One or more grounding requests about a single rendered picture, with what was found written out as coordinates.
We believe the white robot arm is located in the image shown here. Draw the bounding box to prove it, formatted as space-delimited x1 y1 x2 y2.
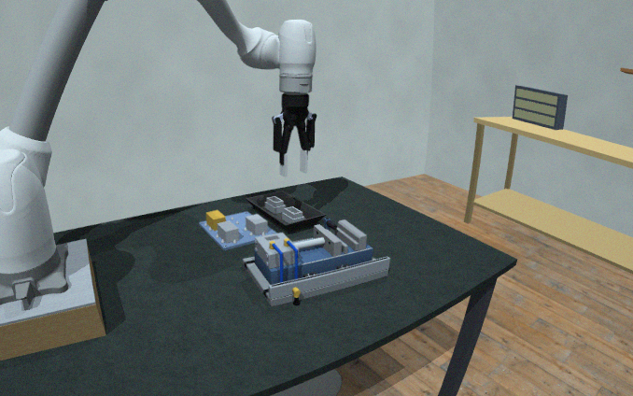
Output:
0 0 317 308

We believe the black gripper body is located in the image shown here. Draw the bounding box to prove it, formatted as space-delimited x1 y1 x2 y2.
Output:
281 93 309 126

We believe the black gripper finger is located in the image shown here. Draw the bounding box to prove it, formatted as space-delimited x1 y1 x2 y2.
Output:
272 113 297 177
296 112 317 174

